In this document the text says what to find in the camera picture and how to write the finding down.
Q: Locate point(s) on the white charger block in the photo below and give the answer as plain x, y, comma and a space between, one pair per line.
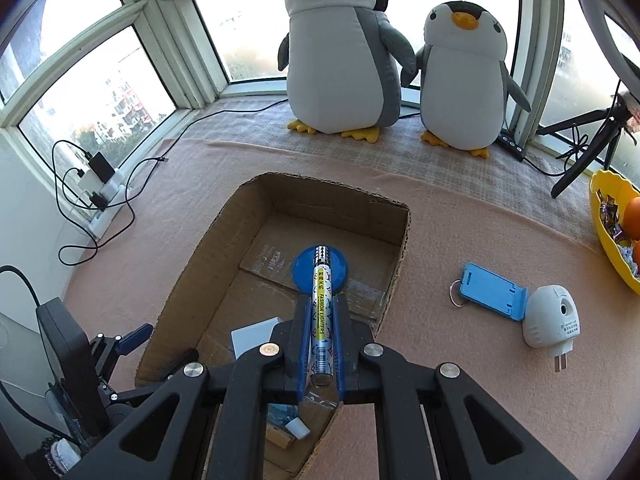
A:
90, 180

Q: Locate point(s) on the large penguin plush toy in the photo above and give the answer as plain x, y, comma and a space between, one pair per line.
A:
340, 60

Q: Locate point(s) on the small wooden block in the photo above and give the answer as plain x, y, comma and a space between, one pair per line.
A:
279, 437

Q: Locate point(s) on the black flat charger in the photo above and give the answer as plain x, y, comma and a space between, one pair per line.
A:
101, 167

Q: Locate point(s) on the white plug-in repellent device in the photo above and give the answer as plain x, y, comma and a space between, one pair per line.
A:
545, 320

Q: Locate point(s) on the white window frame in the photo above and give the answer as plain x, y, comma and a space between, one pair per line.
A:
170, 35

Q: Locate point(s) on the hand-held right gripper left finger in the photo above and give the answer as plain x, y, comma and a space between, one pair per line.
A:
300, 360

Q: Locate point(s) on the orange fruit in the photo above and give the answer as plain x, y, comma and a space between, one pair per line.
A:
636, 255
634, 217

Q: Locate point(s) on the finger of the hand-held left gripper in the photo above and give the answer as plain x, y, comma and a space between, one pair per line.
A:
132, 337

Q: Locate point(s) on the small penguin plush toy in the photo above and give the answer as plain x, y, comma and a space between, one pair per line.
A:
460, 90

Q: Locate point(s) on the small black plug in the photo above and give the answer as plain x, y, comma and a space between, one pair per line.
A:
98, 201

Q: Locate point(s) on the white USB wall charger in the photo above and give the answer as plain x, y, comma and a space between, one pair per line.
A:
250, 337

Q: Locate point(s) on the checkered cloth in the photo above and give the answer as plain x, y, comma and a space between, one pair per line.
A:
350, 160

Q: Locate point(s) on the white power strip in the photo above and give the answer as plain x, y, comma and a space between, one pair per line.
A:
107, 195

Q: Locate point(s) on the blue round disc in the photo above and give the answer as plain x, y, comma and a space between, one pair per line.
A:
300, 270

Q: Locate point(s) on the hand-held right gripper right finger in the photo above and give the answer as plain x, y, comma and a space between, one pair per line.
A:
340, 360

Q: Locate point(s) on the yellow fruit bowl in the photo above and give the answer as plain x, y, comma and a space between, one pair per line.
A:
610, 255

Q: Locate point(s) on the cardboard box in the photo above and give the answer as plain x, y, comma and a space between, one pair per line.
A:
280, 220

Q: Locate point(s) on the patterned stick lighter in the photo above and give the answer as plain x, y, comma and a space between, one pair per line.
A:
321, 320

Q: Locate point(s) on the black tripod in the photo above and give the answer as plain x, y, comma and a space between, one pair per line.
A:
580, 165

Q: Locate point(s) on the blue folding phone stand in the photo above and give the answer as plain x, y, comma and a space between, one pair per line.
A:
492, 290

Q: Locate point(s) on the clear bottle with white cap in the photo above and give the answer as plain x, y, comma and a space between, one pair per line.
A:
297, 427

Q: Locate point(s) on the pile of wrapped candies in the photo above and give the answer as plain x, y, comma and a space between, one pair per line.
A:
612, 215

